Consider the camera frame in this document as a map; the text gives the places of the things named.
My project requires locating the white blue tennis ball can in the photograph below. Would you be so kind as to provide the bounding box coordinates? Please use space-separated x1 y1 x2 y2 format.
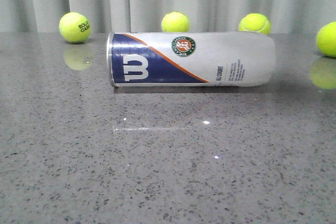
107 31 276 87

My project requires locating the middle yellow tennis ball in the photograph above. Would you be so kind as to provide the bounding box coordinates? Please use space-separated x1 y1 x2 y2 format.
161 12 190 32

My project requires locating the yellow tennis ball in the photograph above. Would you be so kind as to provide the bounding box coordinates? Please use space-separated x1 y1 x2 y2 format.
161 12 190 32
316 22 336 57
238 13 271 35
59 12 91 43

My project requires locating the left yellow tennis ball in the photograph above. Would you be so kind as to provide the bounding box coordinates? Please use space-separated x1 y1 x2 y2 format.
59 12 91 43

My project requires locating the far right yellow tennis ball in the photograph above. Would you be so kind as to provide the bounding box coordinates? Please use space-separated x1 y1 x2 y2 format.
316 22 336 57

